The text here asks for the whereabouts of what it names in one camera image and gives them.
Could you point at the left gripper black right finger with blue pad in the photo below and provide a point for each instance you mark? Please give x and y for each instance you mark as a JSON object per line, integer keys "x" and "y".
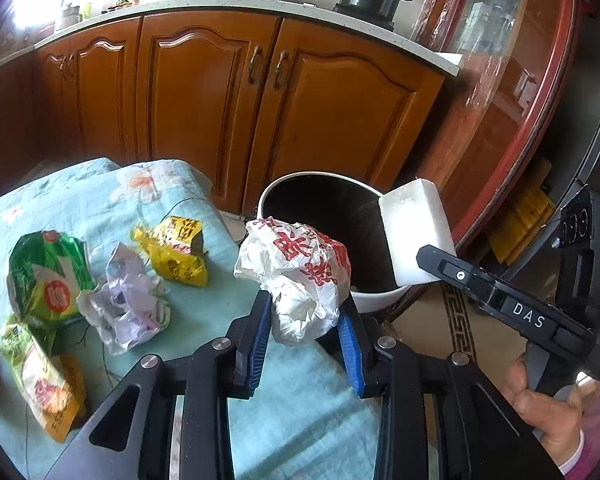
{"x": 479, "y": 435}

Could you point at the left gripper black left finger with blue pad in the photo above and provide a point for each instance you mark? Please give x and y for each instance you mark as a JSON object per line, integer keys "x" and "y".
{"x": 129, "y": 436}

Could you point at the white red printed plastic bag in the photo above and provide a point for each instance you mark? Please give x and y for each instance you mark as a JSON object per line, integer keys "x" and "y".
{"x": 307, "y": 273}

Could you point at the white foam block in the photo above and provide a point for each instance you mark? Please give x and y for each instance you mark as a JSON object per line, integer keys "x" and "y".
{"x": 413, "y": 216}

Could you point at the white round trash bin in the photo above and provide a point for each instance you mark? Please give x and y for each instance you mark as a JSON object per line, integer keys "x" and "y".
{"x": 346, "y": 210}

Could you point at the person's right hand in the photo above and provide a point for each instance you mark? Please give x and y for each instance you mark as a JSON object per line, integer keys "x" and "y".
{"x": 559, "y": 421}

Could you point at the crumpled white paper wrapper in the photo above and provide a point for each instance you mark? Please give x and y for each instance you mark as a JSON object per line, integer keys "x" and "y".
{"x": 127, "y": 309}

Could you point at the green yellow snack pouch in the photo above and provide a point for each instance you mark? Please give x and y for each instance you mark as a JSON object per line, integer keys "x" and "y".
{"x": 53, "y": 388}

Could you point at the yellow snack wrapper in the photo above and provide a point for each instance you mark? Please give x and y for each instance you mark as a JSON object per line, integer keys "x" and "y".
{"x": 175, "y": 248}

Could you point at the light blue floral tablecloth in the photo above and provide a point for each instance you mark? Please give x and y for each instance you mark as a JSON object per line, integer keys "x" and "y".
{"x": 303, "y": 422}

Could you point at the crushed green soda can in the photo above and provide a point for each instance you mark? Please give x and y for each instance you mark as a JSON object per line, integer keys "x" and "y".
{"x": 47, "y": 270}

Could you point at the brown wooden base cabinets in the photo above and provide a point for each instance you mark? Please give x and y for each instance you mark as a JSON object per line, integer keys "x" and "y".
{"x": 244, "y": 97}

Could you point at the brown wooden door frame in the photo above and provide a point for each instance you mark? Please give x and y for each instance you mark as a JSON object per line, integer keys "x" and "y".
{"x": 488, "y": 120}

